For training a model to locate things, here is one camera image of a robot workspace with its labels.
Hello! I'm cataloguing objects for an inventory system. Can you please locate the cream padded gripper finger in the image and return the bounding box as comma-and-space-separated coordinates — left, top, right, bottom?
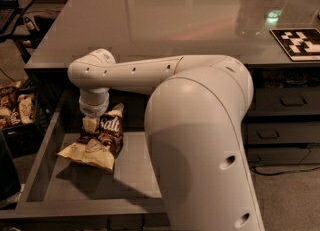
82, 116, 99, 134

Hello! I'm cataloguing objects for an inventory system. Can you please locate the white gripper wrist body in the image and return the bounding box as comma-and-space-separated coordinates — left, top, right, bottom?
79, 88, 109, 118

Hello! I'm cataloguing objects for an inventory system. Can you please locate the brown sea salt chip bag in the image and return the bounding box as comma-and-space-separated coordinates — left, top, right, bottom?
58, 103, 124, 171

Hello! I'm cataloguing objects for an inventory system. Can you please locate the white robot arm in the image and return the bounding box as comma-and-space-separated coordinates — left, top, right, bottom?
68, 49, 265, 231

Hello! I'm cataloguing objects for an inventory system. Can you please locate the chip bag in crate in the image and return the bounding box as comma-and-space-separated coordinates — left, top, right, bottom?
18, 94, 34, 124

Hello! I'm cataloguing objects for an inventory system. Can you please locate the open grey top drawer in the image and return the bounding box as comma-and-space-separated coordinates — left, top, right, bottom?
0, 89, 170, 231

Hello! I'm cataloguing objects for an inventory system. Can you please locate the right middle grey drawer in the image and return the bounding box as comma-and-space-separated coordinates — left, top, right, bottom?
247, 122, 320, 145

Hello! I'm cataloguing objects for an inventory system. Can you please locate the right upper grey drawer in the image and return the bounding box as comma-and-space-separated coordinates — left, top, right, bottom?
252, 87, 320, 115

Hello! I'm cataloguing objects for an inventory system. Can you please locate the grey counter cabinet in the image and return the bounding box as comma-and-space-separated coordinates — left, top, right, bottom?
26, 0, 320, 122

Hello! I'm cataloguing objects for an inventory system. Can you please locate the right lower grey drawer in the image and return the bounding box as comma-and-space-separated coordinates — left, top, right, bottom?
247, 147, 320, 166

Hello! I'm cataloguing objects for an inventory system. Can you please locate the dark clothed person at edge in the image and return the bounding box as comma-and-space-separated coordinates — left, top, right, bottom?
0, 131, 22, 208

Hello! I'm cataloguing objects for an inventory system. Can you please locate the open laptop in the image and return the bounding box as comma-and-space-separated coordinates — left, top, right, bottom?
0, 0, 19, 32

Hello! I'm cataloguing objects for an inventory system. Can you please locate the black white fiducial marker tag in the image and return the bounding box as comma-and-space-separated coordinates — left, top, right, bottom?
270, 28, 320, 61

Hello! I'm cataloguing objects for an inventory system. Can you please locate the black cable on floor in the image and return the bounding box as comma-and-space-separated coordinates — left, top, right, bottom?
249, 164, 320, 177

